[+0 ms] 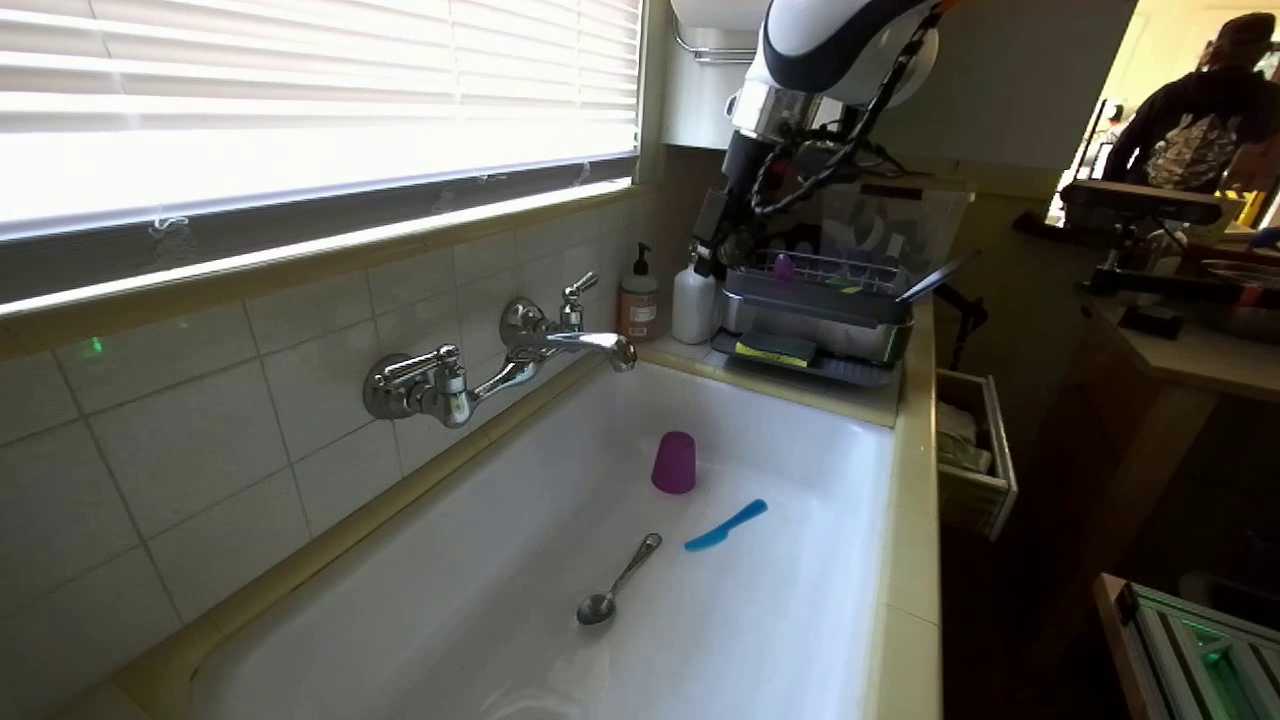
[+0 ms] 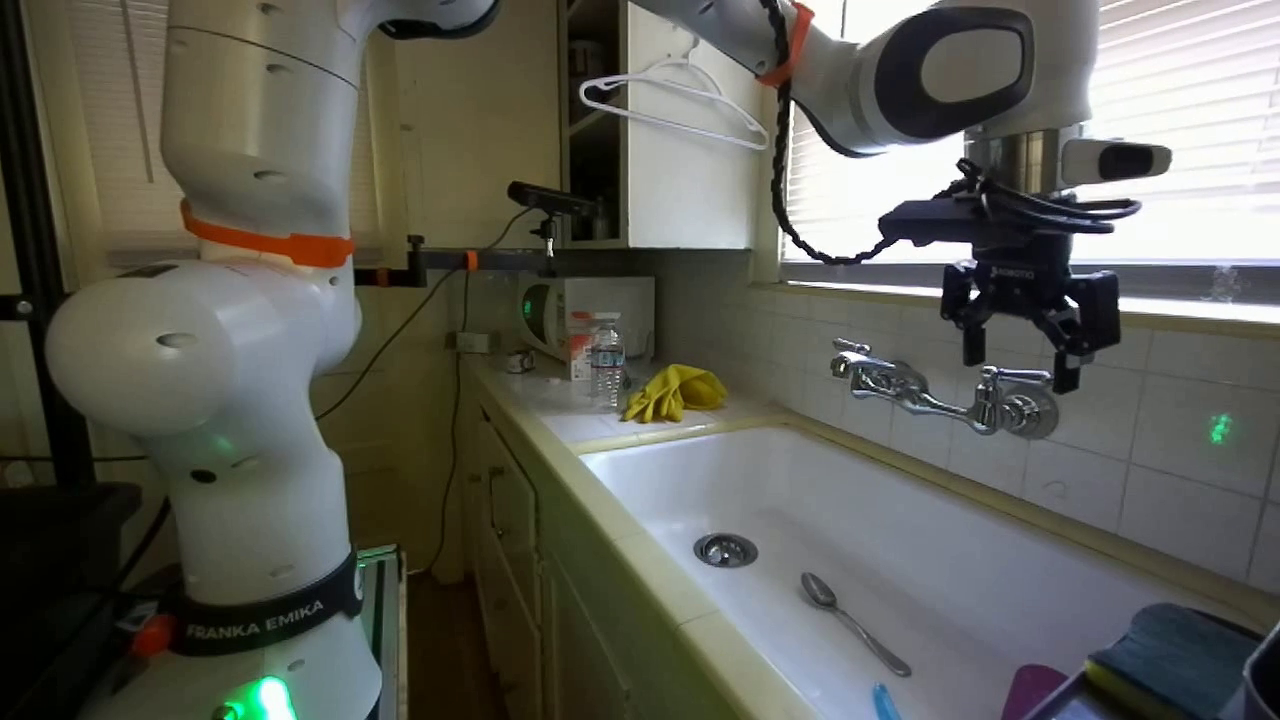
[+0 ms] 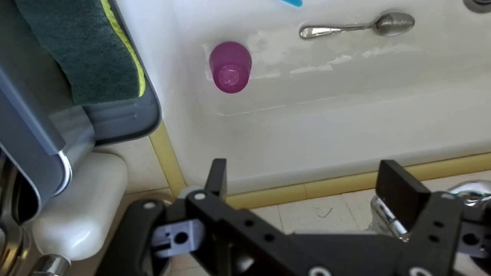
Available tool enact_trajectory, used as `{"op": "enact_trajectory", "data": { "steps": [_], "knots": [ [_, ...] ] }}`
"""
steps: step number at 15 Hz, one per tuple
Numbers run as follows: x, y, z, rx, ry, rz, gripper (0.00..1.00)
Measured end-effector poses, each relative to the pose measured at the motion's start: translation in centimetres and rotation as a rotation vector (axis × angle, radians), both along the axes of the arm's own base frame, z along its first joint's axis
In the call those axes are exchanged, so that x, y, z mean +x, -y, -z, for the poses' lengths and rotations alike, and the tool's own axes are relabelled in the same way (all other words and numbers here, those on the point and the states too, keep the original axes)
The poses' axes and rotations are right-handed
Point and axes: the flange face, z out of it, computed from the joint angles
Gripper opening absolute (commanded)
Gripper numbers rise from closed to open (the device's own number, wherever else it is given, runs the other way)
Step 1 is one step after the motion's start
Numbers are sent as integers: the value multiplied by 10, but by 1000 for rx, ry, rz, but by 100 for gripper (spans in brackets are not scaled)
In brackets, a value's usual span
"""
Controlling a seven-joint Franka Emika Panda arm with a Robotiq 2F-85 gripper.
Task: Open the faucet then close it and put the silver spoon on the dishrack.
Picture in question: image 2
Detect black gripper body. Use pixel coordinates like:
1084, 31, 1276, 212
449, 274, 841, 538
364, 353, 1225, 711
974, 212, 1074, 296

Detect chrome wall faucet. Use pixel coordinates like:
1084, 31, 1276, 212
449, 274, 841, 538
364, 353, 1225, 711
828, 332, 1069, 446

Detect silver spoon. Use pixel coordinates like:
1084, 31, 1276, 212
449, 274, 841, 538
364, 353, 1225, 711
794, 569, 917, 681

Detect white sink basin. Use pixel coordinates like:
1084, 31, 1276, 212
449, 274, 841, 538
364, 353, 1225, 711
581, 420, 1205, 720

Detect white window blind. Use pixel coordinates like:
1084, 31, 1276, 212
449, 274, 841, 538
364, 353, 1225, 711
55, 0, 176, 258
782, 0, 1280, 274

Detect yellow rubber gloves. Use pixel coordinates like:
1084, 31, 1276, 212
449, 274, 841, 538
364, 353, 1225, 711
620, 360, 736, 430

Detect metal sink drain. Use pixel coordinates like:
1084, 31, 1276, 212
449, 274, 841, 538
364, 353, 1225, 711
693, 529, 764, 571

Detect white clothes hanger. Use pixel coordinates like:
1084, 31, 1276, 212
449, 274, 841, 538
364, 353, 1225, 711
575, 53, 777, 156

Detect purple plastic cup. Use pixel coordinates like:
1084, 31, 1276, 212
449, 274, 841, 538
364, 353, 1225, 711
1001, 661, 1072, 720

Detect small white red container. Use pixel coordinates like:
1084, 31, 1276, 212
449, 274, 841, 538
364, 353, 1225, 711
564, 314, 601, 392

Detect black clamp bar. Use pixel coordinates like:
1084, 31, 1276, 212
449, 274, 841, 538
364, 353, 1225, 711
351, 231, 672, 294

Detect cream lower cabinets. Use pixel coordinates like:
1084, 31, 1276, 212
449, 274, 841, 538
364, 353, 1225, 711
456, 384, 723, 720

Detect green edged rack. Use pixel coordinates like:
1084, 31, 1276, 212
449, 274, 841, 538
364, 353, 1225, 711
351, 539, 410, 720

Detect black metal stand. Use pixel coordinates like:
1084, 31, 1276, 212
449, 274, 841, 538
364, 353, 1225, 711
0, 0, 148, 720

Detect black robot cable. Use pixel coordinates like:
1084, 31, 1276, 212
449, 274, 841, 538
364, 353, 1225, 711
761, 0, 897, 274

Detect thin black camera cable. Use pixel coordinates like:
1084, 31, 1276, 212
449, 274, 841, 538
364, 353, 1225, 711
325, 204, 537, 417

